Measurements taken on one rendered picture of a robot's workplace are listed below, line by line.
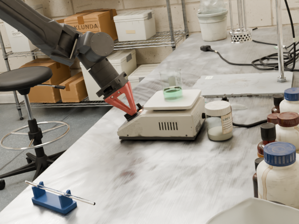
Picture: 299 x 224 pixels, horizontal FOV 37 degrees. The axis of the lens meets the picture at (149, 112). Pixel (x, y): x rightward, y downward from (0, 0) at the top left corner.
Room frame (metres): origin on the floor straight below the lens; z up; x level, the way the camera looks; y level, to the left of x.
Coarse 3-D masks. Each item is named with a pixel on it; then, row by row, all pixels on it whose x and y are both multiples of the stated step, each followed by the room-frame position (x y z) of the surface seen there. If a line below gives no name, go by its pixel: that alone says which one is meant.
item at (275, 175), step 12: (276, 144) 0.62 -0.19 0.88; (288, 144) 0.62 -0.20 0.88; (264, 156) 0.61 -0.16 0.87; (276, 156) 0.59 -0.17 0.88; (288, 156) 0.59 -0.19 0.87; (264, 168) 0.60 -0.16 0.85; (276, 168) 0.59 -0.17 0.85; (288, 168) 0.59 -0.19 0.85; (264, 180) 0.59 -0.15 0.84; (276, 180) 0.58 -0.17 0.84; (288, 180) 0.57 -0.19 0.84; (264, 192) 0.59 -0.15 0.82; (276, 192) 0.58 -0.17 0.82; (288, 192) 0.58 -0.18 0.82; (288, 204) 0.58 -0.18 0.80
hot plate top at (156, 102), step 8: (152, 96) 1.08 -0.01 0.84; (160, 96) 1.07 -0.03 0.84; (184, 96) 1.04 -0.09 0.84; (192, 96) 1.03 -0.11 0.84; (152, 104) 1.02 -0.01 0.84; (160, 104) 1.01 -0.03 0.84; (168, 104) 1.00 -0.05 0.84; (176, 104) 0.99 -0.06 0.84; (184, 104) 0.98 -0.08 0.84; (192, 104) 0.98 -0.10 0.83
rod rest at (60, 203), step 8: (40, 184) 0.80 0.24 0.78; (40, 192) 0.80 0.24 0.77; (48, 192) 0.81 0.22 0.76; (32, 200) 0.79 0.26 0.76; (40, 200) 0.78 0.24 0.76; (48, 200) 0.77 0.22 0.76; (56, 200) 0.77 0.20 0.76; (64, 200) 0.74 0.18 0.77; (72, 200) 0.76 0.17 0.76; (56, 208) 0.74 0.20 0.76; (64, 208) 0.74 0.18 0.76; (72, 208) 0.74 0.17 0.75
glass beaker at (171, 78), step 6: (168, 66) 1.07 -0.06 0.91; (174, 66) 1.06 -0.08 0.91; (162, 72) 1.06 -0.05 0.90; (168, 72) 1.06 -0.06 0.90; (174, 72) 1.06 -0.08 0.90; (180, 72) 1.03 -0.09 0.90; (162, 78) 1.03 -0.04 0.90; (168, 78) 1.02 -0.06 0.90; (174, 78) 1.02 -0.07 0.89; (180, 78) 1.03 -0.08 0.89; (162, 84) 1.03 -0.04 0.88; (168, 84) 1.02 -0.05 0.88; (174, 84) 1.02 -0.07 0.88; (180, 84) 1.03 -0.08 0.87; (162, 90) 1.04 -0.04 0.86; (168, 90) 1.02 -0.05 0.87; (174, 90) 1.02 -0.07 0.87; (180, 90) 1.02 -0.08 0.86; (168, 96) 1.02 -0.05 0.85; (174, 96) 1.02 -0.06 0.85; (180, 96) 1.02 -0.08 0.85
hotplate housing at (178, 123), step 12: (192, 108) 1.00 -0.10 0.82; (204, 108) 1.07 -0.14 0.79; (132, 120) 1.02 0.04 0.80; (144, 120) 1.01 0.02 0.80; (156, 120) 1.00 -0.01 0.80; (168, 120) 0.99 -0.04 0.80; (180, 120) 0.97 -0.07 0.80; (192, 120) 0.97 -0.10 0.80; (204, 120) 1.07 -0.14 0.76; (120, 132) 1.03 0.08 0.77; (132, 132) 1.02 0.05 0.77; (144, 132) 1.01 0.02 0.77; (156, 132) 1.00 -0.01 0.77; (168, 132) 0.99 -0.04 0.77; (180, 132) 0.98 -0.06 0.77; (192, 132) 0.96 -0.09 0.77
